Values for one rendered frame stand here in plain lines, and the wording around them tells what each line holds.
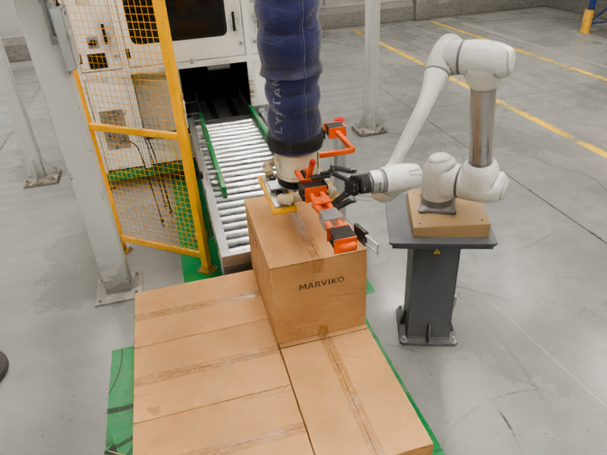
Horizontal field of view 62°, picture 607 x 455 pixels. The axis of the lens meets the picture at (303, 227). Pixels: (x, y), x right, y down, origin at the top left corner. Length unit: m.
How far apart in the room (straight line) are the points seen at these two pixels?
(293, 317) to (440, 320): 1.07
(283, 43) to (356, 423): 1.35
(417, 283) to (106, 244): 1.92
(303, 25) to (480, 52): 0.69
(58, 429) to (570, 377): 2.59
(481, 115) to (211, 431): 1.61
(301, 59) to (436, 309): 1.61
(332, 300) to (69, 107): 1.79
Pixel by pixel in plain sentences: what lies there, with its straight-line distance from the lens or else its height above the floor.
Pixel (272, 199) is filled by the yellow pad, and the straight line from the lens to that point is 2.06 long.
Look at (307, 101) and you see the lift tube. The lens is 1.92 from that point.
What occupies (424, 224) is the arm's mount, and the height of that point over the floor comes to 0.81.
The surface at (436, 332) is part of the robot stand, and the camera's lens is 3.01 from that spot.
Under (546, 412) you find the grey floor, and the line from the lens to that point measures 2.85.
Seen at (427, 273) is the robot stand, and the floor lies 0.47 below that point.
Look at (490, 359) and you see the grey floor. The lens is 3.01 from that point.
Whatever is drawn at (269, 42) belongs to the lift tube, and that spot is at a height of 1.72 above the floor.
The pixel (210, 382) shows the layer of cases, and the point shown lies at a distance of 2.12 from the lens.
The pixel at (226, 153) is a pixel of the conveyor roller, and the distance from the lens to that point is 4.10.
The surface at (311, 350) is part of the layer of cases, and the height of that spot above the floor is 0.54.
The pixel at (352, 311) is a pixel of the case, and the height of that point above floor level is 0.64.
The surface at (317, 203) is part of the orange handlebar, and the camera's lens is 1.76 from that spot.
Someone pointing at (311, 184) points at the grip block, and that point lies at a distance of 1.89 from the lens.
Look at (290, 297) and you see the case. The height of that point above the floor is 0.78.
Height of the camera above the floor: 2.09
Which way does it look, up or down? 31 degrees down
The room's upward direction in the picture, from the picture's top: 3 degrees counter-clockwise
